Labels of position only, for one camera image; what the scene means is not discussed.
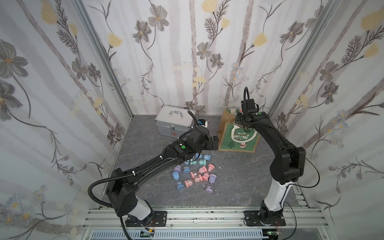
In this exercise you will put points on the blue hourglass centre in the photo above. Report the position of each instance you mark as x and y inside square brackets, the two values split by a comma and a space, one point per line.
[206, 157]

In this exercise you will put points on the pink hourglass small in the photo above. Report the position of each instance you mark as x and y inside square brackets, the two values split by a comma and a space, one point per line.
[206, 169]

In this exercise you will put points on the blue hourglass front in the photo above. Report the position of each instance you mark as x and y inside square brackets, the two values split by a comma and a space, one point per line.
[180, 186]

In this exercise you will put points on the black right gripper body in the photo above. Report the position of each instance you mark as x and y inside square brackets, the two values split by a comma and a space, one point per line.
[250, 105]

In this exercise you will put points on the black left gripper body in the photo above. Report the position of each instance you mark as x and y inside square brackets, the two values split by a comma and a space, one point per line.
[215, 142]

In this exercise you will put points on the pink hourglass lower pair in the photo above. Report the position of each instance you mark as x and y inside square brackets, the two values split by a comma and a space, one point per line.
[196, 177]

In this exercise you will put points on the purple hourglass standing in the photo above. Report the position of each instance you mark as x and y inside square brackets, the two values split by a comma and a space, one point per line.
[177, 168]

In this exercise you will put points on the green burlap canvas bag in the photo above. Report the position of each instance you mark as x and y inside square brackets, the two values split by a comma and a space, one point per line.
[233, 137]

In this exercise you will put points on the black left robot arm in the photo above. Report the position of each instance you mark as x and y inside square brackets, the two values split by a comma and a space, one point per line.
[119, 190]

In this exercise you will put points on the pink hourglass number 15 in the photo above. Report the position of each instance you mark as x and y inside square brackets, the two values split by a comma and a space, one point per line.
[188, 183]

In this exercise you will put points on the blue hourglass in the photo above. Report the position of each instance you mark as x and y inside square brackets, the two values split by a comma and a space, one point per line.
[206, 157]
[180, 186]

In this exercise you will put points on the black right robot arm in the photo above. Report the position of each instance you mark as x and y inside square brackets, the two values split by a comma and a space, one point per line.
[286, 169]

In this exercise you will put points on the blue hourglass number 30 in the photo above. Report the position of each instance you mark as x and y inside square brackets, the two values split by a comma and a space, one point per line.
[176, 175]

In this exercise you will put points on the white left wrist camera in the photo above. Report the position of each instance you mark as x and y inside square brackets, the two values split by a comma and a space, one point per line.
[203, 123]

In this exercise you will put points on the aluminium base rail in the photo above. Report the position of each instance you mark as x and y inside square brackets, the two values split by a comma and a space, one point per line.
[211, 223]

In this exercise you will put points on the silver aluminium case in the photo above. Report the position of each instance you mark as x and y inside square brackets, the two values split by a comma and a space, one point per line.
[173, 122]

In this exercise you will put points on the green hourglass centre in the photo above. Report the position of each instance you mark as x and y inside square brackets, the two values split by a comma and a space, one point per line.
[201, 162]

